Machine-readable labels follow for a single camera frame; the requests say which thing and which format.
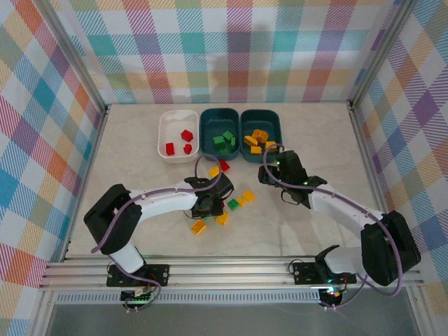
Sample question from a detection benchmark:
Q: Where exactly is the teal plastic container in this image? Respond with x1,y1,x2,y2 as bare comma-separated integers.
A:
199,107,241,162
239,109,283,164

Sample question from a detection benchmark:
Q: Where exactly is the white plastic container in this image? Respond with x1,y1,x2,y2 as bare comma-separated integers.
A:
157,109,200,165

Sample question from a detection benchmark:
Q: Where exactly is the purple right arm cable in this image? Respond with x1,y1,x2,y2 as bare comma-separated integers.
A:
262,143,402,311

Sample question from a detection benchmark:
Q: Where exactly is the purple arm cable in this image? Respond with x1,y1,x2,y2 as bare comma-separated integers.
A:
90,153,223,314
262,143,402,311

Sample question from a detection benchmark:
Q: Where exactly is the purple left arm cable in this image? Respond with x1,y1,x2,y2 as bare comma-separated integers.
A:
90,153,223,314

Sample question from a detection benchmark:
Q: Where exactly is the aluminium floor rail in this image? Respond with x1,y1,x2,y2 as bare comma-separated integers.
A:
348,99,403,260
61,103,111,263

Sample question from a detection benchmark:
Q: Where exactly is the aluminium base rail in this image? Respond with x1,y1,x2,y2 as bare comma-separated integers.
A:
37,256,426,292

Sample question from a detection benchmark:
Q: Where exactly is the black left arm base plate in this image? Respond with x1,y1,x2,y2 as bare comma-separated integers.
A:
106,264,171,288

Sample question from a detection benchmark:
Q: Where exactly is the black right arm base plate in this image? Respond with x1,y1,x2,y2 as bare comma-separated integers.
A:
292,261,358,285

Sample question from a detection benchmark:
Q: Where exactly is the slotted grey cable duct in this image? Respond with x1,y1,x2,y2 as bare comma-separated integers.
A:
55,293,322,305

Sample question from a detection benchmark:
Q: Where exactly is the aluminium corner post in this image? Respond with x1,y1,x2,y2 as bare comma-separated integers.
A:
349,0,419,108
33,0,108,113

